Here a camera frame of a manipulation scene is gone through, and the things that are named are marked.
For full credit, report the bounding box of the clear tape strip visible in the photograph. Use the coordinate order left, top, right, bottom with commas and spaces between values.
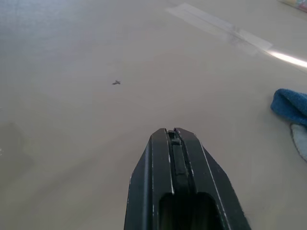
165, 4, 273, 51

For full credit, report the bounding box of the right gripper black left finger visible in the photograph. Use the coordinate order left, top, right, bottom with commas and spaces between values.
124, 127, 183, 230

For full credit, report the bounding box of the light grey cloth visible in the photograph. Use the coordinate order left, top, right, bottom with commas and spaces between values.
289, 123, 307, 162

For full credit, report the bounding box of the small clear plastic container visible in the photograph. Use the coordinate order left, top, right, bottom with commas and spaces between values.
277, 0, 307, 12

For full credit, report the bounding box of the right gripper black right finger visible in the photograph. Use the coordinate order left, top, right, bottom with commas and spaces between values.
174, 127, 251, 230

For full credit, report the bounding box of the blue cloth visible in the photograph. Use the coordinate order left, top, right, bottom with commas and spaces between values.
270, 88, 307, 127

